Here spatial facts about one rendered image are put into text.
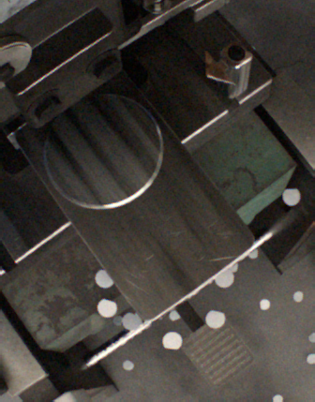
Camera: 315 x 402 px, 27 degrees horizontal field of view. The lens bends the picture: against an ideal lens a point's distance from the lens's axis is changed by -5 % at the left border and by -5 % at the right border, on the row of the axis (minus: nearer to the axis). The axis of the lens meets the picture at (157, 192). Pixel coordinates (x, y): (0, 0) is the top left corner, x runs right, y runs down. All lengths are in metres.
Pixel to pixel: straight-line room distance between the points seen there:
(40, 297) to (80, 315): 0.05
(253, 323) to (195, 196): 0.80
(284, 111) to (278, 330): 0.69
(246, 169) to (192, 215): 0.17
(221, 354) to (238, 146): 0.54
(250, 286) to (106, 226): 0.81
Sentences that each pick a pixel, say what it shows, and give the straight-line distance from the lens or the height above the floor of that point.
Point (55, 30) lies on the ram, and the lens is 0.55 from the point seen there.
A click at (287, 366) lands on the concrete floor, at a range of 1.47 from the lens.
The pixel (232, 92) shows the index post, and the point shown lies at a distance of 0.79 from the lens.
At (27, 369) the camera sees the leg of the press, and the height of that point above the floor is 0.64.
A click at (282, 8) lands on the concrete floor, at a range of 1.71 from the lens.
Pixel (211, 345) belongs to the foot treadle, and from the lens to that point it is 1.29.
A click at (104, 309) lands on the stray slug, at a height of 0.65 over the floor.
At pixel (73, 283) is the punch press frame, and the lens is 0.83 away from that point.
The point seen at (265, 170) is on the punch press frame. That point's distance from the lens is 0.85.
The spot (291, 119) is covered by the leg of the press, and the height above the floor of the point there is 0.64.
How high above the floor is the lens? 1.45
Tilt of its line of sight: 75 degrees down
